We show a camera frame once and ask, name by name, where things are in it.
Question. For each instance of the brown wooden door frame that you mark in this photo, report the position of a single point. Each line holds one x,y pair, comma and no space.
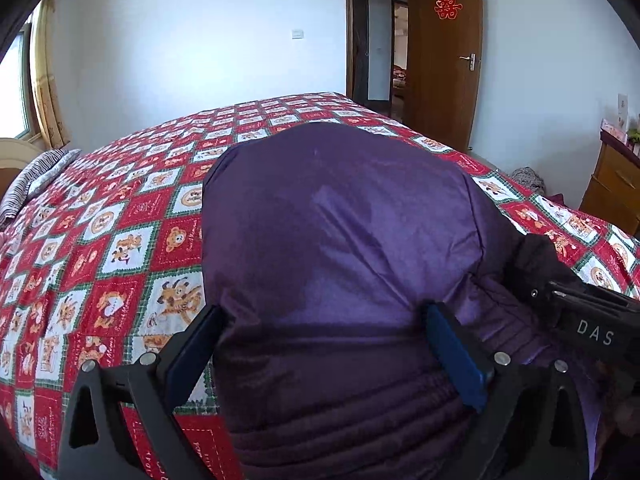
348,35

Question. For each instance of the purple padded jacket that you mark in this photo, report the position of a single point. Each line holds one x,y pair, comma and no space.
340,240

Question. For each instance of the brown wooden door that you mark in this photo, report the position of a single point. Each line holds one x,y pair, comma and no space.
440,85

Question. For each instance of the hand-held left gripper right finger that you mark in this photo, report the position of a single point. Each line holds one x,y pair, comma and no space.
456,356

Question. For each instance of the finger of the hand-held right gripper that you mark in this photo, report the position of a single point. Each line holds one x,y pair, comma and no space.
540,265

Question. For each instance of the window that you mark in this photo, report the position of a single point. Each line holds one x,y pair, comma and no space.
15,85

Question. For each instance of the beige patterned curtain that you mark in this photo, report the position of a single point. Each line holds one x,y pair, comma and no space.
47,85

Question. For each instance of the pink box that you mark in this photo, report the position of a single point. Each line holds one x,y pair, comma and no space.
614,130

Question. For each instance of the cream and wood headboard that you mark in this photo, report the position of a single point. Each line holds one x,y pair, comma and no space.
12,157

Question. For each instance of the grey striped pillow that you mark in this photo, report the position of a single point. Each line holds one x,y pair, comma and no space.
35,180

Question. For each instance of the wooden cabinet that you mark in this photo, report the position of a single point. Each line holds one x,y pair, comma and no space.
612,185

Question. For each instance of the red patterned bedspread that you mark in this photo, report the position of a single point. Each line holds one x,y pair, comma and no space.
125,240

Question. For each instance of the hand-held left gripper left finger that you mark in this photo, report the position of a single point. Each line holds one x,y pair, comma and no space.
195,355

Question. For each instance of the red paper door decoration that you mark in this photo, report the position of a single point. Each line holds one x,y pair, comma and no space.
448,5

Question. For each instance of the grey crumpled cloth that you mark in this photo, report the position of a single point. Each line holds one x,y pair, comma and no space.
527,179

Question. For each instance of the white wall switch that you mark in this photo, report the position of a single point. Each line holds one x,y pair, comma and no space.
298,34

